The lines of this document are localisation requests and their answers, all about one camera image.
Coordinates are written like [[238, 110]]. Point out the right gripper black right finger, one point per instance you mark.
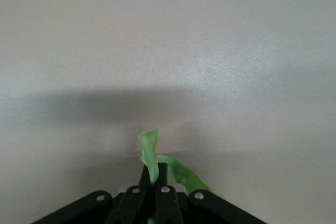
[[166, 203]]

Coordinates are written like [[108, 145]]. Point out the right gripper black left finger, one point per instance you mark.
[[131, 205]]

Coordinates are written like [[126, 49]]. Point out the green lettuce leaf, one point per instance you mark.
[[151, 153]]

